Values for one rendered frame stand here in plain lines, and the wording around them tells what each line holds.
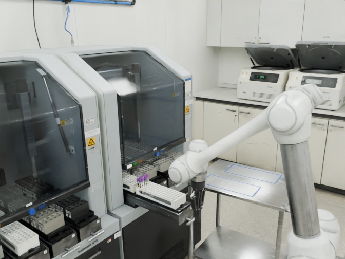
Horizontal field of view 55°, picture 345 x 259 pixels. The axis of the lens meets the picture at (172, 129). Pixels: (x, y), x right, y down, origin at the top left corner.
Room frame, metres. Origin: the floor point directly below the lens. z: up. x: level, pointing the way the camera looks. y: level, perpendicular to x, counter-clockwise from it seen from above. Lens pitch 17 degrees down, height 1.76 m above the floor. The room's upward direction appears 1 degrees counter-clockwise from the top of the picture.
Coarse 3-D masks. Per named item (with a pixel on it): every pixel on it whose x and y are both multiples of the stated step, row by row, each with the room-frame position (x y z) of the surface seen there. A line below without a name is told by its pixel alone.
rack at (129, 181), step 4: (124, 172) 1.95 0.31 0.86; (124, 176) 1.89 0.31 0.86; (128, 176) 1.90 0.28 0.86; (132, 176) 1.90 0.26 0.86; (124, 180) 1.84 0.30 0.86; (128, 180) 1.85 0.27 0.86; (132, 180) 1.83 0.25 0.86; (136, 180) 1.83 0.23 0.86; (124, 184) 1.89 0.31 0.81; (128, 184) 1.79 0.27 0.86; (132, 184) 1.78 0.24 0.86; (136, 184) 1.79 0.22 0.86; (124, 188) 1.81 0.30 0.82; (128, 188) 1.84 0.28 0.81; (132, 188) 1.77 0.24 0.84; (132, 192) 1.77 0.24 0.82
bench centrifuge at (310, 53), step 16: (304, 48) 3.71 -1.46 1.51; (320, 48) 3.59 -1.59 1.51; (336, 48) 3.51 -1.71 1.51; (304, 64) 3.95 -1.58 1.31; (320, 64) 3.82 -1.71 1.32; (336, 64) 3.70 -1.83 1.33; (288, 80) 3.63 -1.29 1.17; (304, 80) 3.49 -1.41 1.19; (320, 80) 3.41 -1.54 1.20; (336, 80) 3.32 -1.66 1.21; (336, 96) 3.27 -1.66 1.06
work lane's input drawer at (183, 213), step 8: (128, 192) 1.78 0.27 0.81; (128, 200) 1.77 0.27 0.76; (136, 200) 1.73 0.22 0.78; (144, 200) 1.69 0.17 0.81; (152, 200) 1.67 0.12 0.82; (152, 208) 1.65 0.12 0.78; (160, 208) 1.62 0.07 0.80; (168, 208) 1.59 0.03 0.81; (184, 208) 1.59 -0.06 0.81; (168, 216) 1.58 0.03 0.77; (176, 216) 1.55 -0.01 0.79; (184, 216) 1.58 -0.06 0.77
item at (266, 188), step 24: (216, 168) 2.10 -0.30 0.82; (240, 168) 2.09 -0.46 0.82; (216, 192) 1.77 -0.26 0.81; (240, 192) 1.74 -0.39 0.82; (264, 192) 1.74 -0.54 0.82; (192, 216) 1.88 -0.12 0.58; (216, 216) 2.23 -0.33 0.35; (192, 240) 1.88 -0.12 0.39; (216, 240) 2.03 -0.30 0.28; (240, 240) 2.03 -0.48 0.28; (264, 240) 2.02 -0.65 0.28
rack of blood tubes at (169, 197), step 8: (144, 184) 1.77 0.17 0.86; (152, 184) 1.77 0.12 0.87; (136, 192) 1.75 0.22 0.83; (144, 192) 1.75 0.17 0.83; (152, 192) 1.68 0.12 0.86; (160, 192) 1.68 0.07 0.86; (168, 192) 1.67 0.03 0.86; (176, 192) 1.68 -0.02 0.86; (160, 200) 1.68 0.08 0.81; (168, 200) 1.60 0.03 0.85; (176, 200) 1.58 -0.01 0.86; (184, 200) 1.64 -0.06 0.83; (176, 208) 1.58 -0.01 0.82
